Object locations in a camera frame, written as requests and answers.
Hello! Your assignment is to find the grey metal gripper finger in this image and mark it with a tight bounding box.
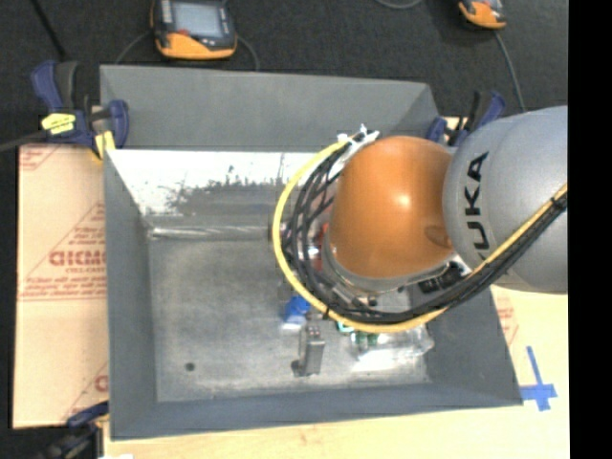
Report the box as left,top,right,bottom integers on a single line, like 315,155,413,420
296,325,315,378
312,325,327,376

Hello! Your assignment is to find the grey metal bin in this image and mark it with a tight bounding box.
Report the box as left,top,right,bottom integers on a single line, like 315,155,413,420
98,64,523,442

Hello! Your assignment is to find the clear plastic bottle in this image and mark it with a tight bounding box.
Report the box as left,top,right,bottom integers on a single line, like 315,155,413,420
348,325,434,373

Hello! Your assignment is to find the brown cardboard board, red print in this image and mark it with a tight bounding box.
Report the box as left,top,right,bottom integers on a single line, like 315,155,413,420
11,142,112,430

